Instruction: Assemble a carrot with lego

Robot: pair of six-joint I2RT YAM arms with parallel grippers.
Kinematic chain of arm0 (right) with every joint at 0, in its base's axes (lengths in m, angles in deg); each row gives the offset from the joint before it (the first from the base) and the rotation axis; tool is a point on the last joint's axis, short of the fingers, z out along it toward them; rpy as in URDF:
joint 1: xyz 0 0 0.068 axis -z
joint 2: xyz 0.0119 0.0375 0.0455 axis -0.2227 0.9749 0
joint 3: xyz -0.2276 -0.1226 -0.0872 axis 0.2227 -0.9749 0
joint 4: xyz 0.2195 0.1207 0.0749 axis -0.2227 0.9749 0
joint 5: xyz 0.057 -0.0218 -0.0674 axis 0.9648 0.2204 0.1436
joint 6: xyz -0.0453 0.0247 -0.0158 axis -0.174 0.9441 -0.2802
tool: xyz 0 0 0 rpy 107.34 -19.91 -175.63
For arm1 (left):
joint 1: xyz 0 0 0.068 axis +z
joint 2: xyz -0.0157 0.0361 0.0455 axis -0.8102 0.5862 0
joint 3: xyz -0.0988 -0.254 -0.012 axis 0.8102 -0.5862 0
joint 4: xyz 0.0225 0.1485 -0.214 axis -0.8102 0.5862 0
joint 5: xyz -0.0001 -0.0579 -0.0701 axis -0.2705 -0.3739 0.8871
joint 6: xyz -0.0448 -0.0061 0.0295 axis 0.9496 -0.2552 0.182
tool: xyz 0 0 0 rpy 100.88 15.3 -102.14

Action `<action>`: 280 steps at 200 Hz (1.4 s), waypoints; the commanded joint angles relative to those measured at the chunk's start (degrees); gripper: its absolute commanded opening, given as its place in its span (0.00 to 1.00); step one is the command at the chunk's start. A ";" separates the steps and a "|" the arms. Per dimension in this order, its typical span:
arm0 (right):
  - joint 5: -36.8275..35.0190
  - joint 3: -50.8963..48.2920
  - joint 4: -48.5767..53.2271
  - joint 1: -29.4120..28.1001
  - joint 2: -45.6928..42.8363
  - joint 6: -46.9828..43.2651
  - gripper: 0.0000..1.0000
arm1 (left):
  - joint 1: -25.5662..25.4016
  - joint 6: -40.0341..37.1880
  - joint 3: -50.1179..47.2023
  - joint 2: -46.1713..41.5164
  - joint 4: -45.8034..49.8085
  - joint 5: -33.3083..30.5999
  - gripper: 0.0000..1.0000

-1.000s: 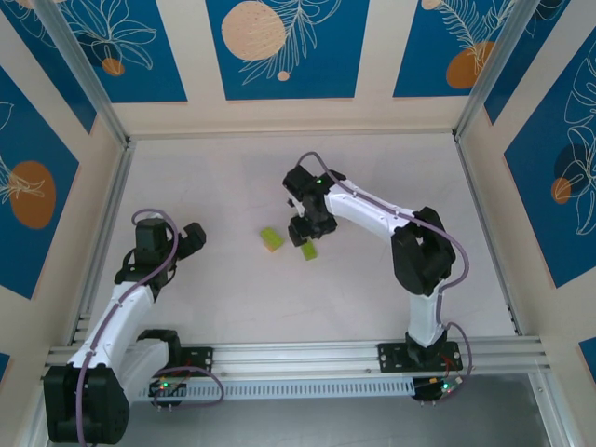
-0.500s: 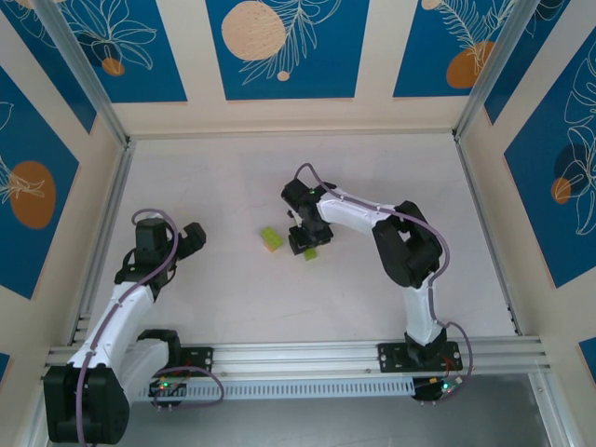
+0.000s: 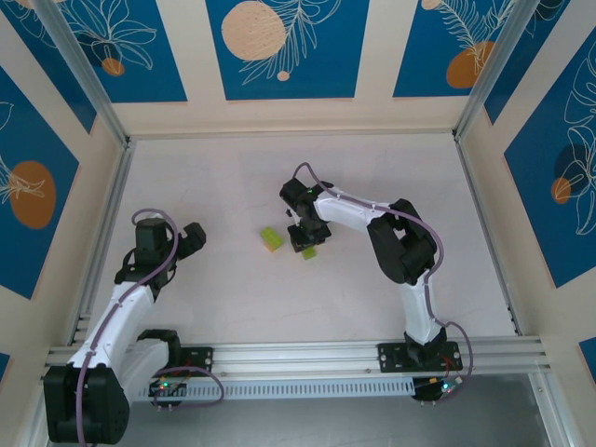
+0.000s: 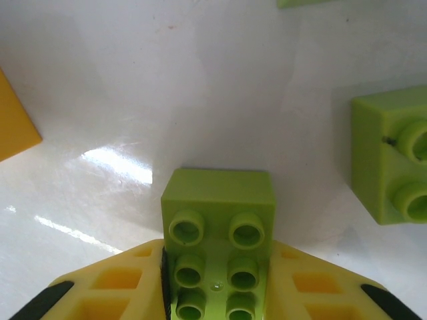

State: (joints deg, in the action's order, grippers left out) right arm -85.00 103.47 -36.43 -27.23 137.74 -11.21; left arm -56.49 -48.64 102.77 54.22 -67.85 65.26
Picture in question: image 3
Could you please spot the small green lego brick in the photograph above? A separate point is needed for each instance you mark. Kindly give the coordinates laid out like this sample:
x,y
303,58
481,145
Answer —
x,y
308,253

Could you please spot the long green lego brick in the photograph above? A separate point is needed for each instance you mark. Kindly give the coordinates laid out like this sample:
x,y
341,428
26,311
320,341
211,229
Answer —
x,y
273,235

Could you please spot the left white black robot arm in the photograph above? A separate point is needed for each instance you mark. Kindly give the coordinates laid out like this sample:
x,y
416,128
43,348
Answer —
x,y
116,321

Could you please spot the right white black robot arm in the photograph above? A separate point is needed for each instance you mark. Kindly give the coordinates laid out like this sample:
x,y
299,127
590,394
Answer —
x,y
344,212

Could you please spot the orange lego brick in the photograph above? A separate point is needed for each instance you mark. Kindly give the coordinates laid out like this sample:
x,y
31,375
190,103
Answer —
x,y
270,248

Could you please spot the circuit board with green led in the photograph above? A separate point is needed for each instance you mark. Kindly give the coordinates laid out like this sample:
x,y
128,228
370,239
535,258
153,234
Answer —
x,y
168,387

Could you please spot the circuit board with blue led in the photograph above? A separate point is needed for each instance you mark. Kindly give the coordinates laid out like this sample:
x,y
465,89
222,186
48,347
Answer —
x,y
440,387

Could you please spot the aluminium side rail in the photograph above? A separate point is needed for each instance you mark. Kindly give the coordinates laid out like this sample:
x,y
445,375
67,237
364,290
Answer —
x,y
489,233
104,233

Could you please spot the long aluminium base rail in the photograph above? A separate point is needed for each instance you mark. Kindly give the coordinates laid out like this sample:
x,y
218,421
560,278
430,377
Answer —
x,y
298,356

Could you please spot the small black base plate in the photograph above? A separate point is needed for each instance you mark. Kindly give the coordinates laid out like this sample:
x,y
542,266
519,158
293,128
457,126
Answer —
x,y
198,359

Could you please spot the wide black base plate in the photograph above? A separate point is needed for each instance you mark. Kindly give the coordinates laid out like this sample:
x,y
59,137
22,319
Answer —
x,y
393,357

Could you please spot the aluminium frame post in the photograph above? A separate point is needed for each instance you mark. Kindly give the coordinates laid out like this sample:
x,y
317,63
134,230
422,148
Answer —
x,y
84,74
491,65

